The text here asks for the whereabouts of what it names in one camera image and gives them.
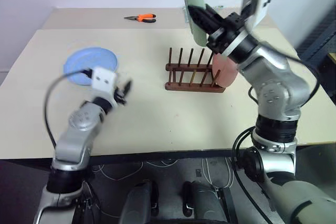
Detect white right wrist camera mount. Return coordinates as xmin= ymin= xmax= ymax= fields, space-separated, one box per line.
xmin=240 ymin=0 xmax=274 ymax=30

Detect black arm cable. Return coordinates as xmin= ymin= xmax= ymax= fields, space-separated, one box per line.
xmin=232 ymin=40 xmax=321 ymax=224
xmin=43 ymin=68 xmax=93 ymax=148

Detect orange handled pliers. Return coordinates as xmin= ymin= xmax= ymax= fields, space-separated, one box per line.
xmin=124 ymin=13 xmax=158 ymax=24

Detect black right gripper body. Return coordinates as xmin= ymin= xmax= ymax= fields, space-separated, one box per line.
xmin=206 ymin=12 xmax=248 ymax=55

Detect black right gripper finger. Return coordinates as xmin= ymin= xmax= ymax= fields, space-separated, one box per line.
xmin=188 ymin=5 xmax=219 ymax=35
xmin=204 ymin=3 xmax=226 ymax=26

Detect blue plate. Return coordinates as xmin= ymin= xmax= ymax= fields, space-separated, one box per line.
xmin=64 ymin=47 xmax=119 ymax=87

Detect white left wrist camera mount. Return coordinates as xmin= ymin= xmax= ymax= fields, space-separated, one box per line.
xmin=91 ymin=66 xmax=118 ymax=97

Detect pink plate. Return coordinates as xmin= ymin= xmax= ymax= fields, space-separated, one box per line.
xmin=212 ymin=54 xmax=238 ymax=89

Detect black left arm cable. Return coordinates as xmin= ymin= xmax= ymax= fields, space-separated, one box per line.
xmin=43 ymin=68 xmax=93 ymax=148

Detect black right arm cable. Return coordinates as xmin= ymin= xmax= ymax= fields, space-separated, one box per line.
xmin=232 ymin=40 xmax=321 ymax=224

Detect white floor cable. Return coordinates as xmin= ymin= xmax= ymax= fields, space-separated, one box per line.
xmin=201 ymin=157 xmax=235 ymax=190
xmin=92 ymin=158 xmax=180 ymax=182

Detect black ribbed panel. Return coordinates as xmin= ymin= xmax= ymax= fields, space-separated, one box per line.
xmin=296 ymin=5 xmax=336 ymax=65

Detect wooden dish rack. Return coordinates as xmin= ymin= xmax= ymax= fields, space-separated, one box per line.
xmin=164 ymin=47 xmax=226 ymax=93

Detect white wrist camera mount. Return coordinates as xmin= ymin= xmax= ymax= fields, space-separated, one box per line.
xmin=240 ymin=0 xmax=274 ymax=30
xmin=91 ymin=66 xmax=118 ymax=97

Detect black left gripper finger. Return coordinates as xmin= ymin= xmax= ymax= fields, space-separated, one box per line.
xmin=122 ymin=79 xmax=133 ymax=97

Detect dark grey rounded shape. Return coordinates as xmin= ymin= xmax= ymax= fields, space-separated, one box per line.
xmin=119 ymin=180 xmax=160 ymax=224
xmin=182 ymin=180 xmax=235 ymax=224

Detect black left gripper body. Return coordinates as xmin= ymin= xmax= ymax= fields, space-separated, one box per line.
xmin=113 ymin=88 xmax=129 ymax=106

